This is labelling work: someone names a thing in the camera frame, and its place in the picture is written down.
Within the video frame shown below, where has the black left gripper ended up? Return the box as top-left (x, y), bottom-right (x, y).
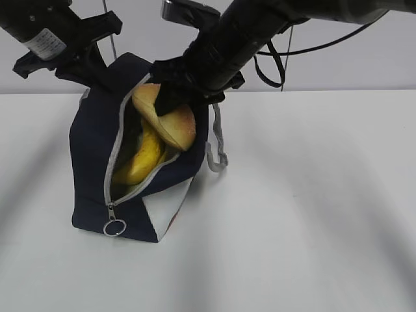
top-left (12, 10), bottom-right (122, 91)

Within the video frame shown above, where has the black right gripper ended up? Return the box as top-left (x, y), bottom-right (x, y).
top-left (149, 42), bottom-right (244, 116)

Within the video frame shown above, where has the brown bread loaf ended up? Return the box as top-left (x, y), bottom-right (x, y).
top-left (131, 83), bottom-right (196, 151)

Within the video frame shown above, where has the yellow banana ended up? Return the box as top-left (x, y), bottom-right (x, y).
top-left (112, 118), bottom-right (166, 186)

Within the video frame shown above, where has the navy insulated lunch bag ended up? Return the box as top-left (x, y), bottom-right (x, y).
top-left (70, 53), bottom-right (228, 242)

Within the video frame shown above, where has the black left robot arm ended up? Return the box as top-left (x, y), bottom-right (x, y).
top-left (1, 1), bottom-right (122, 91)

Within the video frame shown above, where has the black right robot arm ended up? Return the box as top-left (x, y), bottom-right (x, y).
top-left (150, 1), bottom-right (391, 116)

